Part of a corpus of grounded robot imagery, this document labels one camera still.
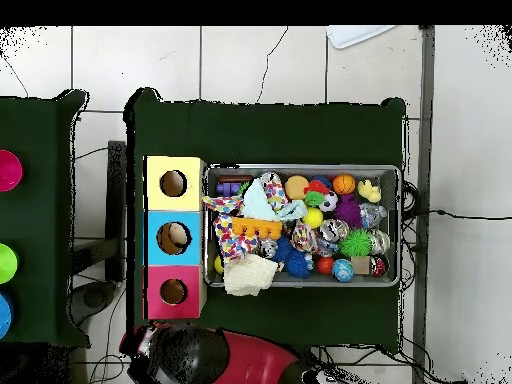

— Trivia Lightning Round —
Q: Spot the cream waffle cloth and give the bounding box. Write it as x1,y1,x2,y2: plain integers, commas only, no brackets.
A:
222,253,280,298

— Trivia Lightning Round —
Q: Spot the colourful dotted cloth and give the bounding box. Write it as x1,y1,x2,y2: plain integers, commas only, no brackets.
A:
201,171,290,266

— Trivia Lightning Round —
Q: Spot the yellow duck toy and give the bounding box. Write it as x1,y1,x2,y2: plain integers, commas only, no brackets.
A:
356,178,382,204

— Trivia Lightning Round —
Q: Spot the wooden box with three holes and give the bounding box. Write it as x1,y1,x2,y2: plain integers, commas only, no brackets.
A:
142,154,208,321

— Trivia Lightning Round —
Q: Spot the metal mesh bin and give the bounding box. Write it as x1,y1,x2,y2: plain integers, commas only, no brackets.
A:
202,162,402,288

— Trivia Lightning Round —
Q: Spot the grey round base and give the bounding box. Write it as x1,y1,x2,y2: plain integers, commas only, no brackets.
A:
71,279,118,325

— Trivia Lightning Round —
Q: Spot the blue bowl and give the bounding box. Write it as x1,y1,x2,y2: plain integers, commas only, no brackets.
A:
0,293,13,340

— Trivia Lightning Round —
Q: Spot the black metal stand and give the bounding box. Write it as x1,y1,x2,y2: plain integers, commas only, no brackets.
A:
105,139,127,283

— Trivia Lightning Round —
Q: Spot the green bowl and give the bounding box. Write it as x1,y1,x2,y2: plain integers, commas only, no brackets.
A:
0,243,19,285

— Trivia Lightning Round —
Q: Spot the dark green table cloth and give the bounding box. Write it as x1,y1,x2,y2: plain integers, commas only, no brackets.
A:
125,87,407,353
0,89,91,347

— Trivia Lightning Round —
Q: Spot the orange building block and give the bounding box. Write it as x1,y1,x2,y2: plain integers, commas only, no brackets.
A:
230,216,284,240

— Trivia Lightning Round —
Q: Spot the pink bowl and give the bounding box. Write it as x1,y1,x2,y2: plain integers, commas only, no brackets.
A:
0,149,24,193

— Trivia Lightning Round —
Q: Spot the blue globe ball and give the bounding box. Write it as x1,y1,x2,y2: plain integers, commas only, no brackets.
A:
331,258,356,283

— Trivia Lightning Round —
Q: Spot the orange foam disc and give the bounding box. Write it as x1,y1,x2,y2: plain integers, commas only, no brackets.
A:
283,174,310,201

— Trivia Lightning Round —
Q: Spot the green spiky ball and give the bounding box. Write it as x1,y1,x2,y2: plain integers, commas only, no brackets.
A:
338,228,374,258

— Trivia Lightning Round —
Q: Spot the purple spiky ball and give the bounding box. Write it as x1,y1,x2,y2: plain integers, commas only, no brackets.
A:
333,194,363,229

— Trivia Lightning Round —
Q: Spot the orange mini basketball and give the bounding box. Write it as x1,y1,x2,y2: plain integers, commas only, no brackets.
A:
332,173,357,196

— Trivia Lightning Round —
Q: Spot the white plastic tray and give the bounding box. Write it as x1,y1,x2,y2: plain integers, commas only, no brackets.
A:
325,25,397,50

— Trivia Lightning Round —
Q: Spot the black cable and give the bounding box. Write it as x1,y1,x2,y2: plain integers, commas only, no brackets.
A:
401,208,512,221

